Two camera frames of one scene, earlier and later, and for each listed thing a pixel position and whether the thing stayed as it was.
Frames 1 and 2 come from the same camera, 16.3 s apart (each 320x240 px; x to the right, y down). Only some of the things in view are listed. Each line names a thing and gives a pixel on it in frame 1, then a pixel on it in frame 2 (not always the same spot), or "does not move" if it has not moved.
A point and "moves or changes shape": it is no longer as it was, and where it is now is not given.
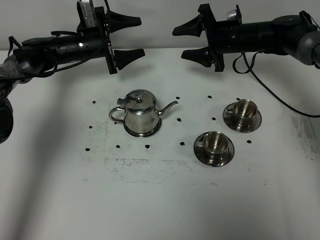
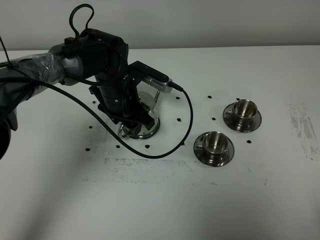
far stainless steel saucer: (229, 119) does not move
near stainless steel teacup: (215, 145) does not move
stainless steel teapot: (141, 114) moves or changes shape
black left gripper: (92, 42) -> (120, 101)
